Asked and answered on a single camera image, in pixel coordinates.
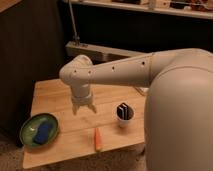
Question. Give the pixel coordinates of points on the wooden shelf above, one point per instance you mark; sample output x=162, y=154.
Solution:
x=147, y=6

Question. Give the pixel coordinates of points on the grey metal beam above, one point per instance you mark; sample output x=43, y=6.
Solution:
x=98, y=53

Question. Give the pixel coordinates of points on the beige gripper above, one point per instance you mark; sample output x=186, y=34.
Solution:
x=82, y=101

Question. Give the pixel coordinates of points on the orange carrot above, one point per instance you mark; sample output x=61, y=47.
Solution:
x=97, y=140

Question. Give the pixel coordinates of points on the metal pole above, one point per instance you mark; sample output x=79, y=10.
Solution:
x=76, y=37

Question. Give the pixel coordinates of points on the blue sponge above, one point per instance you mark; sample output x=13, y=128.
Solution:
x=43, y=132

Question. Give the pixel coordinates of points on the white cup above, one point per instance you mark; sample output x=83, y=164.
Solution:
x=123, y=123

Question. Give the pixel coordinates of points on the black object in cup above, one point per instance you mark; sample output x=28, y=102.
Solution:
x=122, y=111

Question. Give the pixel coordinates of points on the wooden table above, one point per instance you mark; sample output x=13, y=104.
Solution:
x=76, y=129

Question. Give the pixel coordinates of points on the green ceramic plate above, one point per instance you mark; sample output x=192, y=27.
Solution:
x=30, y=126

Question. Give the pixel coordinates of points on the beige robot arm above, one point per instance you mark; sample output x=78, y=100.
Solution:
x=178, y=116

